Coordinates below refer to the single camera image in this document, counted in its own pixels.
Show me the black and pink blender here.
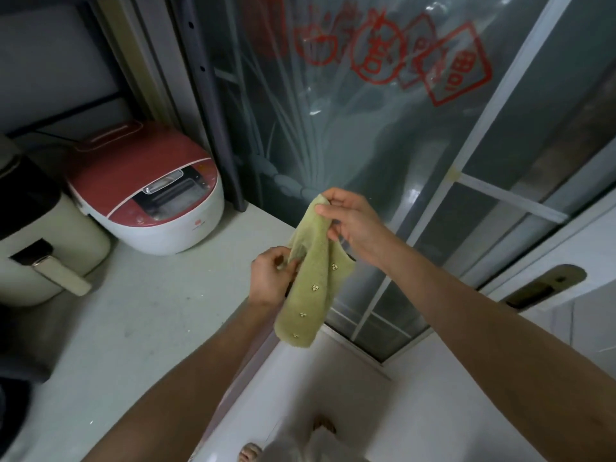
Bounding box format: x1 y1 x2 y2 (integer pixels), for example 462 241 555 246
0 302 54 462

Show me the person's right forearm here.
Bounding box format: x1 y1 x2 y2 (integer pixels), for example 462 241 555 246
380 235 616 462

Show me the red and white rice cooker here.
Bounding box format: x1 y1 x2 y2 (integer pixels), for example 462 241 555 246
65 121 226 257

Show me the person's left hand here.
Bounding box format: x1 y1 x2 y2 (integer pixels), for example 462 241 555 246
248 246 302 309

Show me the green towel with small print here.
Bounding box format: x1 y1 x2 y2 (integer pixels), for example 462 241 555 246
273 194 357 350

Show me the cream air fryer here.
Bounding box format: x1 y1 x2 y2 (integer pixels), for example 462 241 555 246
0 134 112 307

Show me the person's right hand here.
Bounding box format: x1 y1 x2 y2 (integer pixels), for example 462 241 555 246
315 188 400 273

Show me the brass door handle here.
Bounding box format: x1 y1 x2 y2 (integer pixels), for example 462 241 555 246
500 264 588 311

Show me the frosted glass sliding door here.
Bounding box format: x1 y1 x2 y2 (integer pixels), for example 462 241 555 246
192 0 616 364

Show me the white door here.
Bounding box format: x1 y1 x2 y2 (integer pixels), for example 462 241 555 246
481 187 616 366

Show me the person's left forearm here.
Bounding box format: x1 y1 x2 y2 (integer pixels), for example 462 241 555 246
81 298 289 462

